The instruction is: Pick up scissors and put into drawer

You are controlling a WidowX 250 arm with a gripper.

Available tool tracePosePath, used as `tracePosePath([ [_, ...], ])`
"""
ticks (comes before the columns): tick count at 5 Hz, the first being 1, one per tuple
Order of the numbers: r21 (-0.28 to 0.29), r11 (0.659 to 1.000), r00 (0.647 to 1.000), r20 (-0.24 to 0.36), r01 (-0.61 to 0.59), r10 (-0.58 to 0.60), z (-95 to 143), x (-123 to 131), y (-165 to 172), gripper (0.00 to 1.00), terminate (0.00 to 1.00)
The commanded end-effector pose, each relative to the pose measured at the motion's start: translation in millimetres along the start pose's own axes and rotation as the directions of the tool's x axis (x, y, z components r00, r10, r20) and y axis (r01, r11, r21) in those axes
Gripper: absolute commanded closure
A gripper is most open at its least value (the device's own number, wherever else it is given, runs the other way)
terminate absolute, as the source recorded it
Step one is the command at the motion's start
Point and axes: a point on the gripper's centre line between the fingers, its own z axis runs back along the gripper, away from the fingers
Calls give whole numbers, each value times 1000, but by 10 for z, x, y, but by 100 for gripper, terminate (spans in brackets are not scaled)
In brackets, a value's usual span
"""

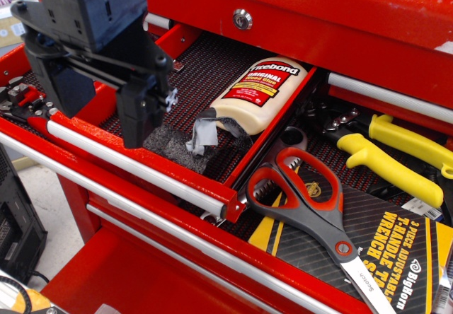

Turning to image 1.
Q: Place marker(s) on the silver drawer lock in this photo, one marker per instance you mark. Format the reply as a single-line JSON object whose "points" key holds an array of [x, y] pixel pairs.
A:
{"points": [[242, 19]]}

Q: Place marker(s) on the yellow handled pliers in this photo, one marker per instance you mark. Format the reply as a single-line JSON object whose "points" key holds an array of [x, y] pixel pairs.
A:
{"points": [[387, 159]]}

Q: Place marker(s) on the Titebond wood glue bottle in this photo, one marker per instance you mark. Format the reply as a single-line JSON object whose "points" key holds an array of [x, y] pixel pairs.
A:
{"points": [[255, 98]]}

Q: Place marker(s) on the red upper open drawer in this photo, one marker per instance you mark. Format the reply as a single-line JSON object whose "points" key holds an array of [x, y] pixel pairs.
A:
{"points": [[88, 148]]}

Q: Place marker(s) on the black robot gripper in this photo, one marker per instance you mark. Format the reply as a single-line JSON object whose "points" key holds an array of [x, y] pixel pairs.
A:
{"points": [[105, 36]]}

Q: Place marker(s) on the red grey handled scissors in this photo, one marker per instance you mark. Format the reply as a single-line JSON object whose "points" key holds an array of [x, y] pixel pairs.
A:
{"points": [[324, 222]]}

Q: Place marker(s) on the grey foam pad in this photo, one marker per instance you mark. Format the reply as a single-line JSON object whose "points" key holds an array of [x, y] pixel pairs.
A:
{"points": [[169, 143]]}

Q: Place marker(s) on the grey tape scrap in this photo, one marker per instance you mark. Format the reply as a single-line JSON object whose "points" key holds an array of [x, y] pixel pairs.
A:
{"points": [[204, 132]]}

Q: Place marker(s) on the red black wire stripper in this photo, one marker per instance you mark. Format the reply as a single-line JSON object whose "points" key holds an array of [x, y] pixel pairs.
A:
{"points": [[21, 101]]}

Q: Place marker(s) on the black electronics box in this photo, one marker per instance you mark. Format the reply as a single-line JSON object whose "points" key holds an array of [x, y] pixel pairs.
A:
{"points": [[23, 236]]}

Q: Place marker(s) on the black yellow tap wrench box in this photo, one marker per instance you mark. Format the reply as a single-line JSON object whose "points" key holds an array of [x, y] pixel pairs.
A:
{"points": [[406, 252]]}

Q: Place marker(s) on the red tool chest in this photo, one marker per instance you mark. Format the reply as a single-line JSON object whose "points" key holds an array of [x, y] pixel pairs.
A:
{"points": [[393, 57]]}

